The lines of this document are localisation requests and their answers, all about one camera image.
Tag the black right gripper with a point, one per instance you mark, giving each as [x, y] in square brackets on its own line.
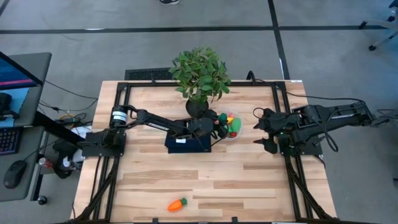
[275, 127]

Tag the folded navy blue cloth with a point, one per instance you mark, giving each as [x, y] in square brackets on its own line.
[186, 147]

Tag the computer monitor lit screen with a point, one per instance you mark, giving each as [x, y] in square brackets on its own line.
[12, 74]

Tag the black floor grate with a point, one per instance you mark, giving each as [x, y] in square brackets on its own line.
[149, 74]

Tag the black controller box green light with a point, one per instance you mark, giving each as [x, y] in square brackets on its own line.
[71, 119]

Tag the light blue desk mat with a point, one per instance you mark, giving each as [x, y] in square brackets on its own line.
[20, 102]

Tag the clear plastic tupperware container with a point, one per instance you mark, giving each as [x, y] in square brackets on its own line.
[240, 134]

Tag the black computer keyboard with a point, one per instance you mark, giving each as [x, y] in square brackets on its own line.
[7, 141]

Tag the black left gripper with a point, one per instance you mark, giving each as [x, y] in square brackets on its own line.
[205, 127]

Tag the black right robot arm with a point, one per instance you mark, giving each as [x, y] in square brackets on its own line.
[326, 121]

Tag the gray office desk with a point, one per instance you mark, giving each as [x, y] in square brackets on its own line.
[37, 65]

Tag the gray office chair base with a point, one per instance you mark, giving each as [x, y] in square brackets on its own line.
[377, 23]

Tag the black white floor device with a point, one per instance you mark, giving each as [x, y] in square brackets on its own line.
[60, 171]

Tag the red drink can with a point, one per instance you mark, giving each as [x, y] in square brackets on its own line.
[46, 162]

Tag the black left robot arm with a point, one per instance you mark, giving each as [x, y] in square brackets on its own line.
[161, 122]

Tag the person's shoe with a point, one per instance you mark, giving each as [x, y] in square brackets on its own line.
[169, 1]

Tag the green potted plant black pot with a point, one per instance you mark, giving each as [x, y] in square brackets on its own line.
[200, 74]

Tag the black computer mouse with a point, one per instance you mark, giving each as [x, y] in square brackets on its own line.
[14, 174]

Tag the black rounded gadget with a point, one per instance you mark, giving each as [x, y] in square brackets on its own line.
[4, 104]

